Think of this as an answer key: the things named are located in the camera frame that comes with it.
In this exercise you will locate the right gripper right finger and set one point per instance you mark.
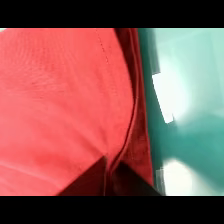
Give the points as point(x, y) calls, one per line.
point(128, 181)

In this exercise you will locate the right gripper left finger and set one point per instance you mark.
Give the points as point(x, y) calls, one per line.
point(91, 181)

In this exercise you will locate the red garment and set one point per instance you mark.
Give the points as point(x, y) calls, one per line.
point(50, 100)

